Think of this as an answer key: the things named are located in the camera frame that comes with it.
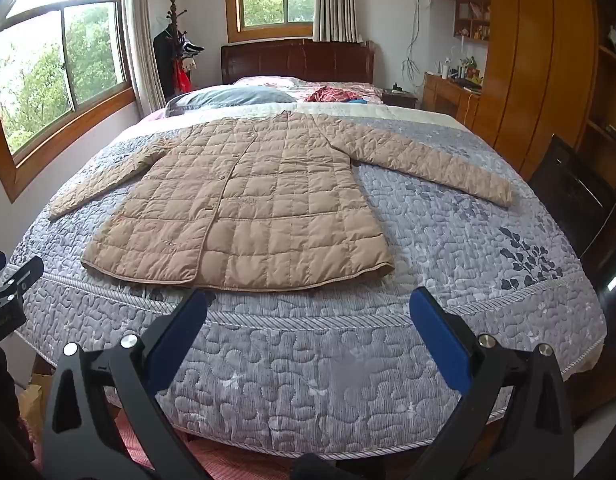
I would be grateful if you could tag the grey patterned quilted bedspread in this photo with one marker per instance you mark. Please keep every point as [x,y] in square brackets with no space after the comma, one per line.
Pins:
[438,240]

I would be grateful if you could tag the red checkered mattress cover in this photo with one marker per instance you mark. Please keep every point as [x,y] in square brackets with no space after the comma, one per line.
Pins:
[197,440]

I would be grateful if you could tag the dark wooden nightstand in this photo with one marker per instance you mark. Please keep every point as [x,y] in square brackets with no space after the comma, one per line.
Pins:
[399,97]

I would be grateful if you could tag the wooden desk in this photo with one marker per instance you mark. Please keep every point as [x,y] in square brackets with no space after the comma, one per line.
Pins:
[445,97]

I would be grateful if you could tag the cardboard box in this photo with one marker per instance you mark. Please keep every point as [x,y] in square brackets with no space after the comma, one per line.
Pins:
[35,400]

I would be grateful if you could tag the large wooden frame window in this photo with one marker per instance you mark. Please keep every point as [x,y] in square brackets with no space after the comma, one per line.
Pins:
[62,60]

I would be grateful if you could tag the beige curtain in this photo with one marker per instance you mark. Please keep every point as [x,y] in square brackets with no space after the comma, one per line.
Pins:
[140,35]
[335,0]

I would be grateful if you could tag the black chair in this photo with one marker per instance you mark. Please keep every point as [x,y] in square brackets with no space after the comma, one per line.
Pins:
[573,195]

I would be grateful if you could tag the dark wooden headboard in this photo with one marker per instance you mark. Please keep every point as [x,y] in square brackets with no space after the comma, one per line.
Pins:
[298,60]

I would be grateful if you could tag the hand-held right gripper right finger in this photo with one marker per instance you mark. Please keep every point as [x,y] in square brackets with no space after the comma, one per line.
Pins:
[440,332]

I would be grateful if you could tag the wooden wardrobe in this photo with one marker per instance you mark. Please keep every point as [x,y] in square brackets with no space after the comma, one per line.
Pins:
[533,60]

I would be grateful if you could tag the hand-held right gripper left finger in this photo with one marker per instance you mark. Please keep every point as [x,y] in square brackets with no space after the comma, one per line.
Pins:
[180,335]

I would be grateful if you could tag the grey pillow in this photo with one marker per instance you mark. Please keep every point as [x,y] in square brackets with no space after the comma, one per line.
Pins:
[227,96]

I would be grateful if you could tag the red patterned cloth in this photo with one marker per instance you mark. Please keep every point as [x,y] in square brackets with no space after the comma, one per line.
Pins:
[330,94]

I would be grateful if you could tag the coat rack with clothes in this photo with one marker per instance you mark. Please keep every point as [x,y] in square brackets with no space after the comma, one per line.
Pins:
[170,55]

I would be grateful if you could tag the small potted plant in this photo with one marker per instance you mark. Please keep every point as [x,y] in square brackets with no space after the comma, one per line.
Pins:
[469,64]

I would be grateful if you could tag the pink floral bed sheet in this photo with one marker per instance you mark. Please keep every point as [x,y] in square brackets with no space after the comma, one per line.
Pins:
[268,81]

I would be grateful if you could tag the beige quilted coat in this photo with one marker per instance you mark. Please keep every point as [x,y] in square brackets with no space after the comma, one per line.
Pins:
[248,200]

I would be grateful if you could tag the wooden wall shelf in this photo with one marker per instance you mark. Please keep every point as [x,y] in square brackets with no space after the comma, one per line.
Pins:
[472,20]

